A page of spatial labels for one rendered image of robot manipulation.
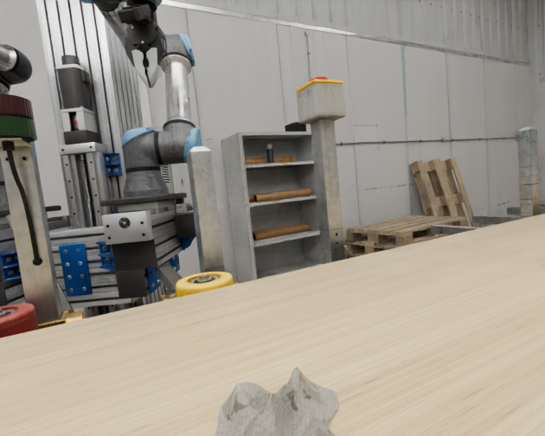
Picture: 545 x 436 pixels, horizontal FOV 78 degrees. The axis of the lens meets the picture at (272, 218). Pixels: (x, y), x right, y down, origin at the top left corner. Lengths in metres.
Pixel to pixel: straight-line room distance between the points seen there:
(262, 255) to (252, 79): 1.90
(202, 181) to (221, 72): 3.19
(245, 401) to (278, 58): 3.99
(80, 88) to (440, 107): 5.21
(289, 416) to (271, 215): 3.54
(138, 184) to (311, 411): 1.07
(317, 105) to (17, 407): 0.59
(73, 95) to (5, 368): 1.19
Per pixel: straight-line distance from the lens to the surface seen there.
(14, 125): 0.52
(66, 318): 0.59
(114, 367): 0.31
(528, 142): 1.27
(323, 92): 0.69
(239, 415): 0.20
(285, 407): 0.20
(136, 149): 1.23
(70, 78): 1.48
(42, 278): 0.57
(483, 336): 0.31
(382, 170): 4.83
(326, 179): 0.68
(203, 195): 0.57
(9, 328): 0.51
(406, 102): 5.34
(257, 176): 3.65
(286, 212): 3.81
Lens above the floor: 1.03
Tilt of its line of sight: 5 degrees down
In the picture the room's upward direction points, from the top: 6 degrees counter-clockwise
